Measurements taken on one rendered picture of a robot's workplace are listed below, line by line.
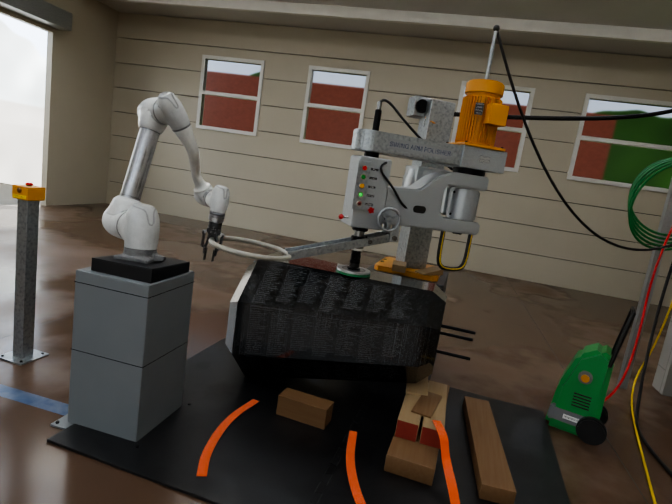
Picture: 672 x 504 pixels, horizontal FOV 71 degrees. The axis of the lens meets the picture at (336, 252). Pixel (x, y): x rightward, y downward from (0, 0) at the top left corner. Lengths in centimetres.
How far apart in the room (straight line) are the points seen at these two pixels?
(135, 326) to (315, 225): 720
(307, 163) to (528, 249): 444
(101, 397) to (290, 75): 791
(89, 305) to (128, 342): 26
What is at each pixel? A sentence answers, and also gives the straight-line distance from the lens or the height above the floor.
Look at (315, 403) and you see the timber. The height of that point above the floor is 13.
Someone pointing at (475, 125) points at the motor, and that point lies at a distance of 305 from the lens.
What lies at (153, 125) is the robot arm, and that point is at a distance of 269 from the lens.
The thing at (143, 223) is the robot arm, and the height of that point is 105.
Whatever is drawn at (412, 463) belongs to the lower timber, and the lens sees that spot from 252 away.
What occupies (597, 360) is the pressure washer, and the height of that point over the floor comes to 53.
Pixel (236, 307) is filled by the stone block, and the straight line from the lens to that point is 289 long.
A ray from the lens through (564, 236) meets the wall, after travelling 918.
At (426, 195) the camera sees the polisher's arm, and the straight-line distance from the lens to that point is 292.
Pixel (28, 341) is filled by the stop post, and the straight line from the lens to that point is 355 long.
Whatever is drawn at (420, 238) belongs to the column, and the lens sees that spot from 367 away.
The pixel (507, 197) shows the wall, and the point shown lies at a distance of 898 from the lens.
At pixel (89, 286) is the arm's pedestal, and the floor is 73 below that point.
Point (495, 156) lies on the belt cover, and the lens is 310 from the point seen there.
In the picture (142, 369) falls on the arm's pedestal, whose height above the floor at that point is 39.
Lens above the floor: 143
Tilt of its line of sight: 10 degrees down
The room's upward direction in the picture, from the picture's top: 9 degrees clockwise
